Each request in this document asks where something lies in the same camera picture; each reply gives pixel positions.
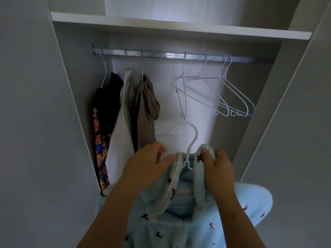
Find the tan garment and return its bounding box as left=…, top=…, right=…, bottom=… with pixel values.
left=133, top=74, right=161, bottom=153

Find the person's right forearm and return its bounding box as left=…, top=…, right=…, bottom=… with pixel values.
left=209, top=190, right=267, bottom=248

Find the colourful cartoon print garment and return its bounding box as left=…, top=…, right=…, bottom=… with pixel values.
left=93, top=108, right=112, bottom=191

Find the person's left hand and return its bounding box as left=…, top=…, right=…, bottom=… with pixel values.
left=122, top=142, right=177, bottom=194

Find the white plastic clothes hanger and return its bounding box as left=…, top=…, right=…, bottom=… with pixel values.
left=169, top=122, right=198, bottom=171

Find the white wardrobe door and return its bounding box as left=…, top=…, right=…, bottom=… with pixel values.
left=0, top=0, right=102, bottom=248
left=242, top=0, right=331, bottom=248

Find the black garment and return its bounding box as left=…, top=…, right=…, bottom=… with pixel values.
left=93, top=72, right=124, bottom=142

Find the white garment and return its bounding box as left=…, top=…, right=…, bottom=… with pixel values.
left=106, top=69, right=138, bottom=185

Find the light blue fleece garment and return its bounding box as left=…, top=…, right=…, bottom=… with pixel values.
left=95, top=144, right=273, bottom=248

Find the metal clothes rod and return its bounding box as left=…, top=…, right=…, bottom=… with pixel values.
left=91, top=44, right=274, bottom=64

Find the person's left forearm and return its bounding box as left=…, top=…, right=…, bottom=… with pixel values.
left=76, top=179, right=145, bottom=248

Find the white wardrobe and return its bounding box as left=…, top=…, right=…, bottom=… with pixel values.
left=45, top=0, right=314, bottom=191

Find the white wardrobe shelf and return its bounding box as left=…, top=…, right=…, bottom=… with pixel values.
left=50, top=12, right=312, bottom=40

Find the person's right hand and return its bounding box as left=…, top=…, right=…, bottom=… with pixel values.
left=200, top=148, right=236, bottom=202

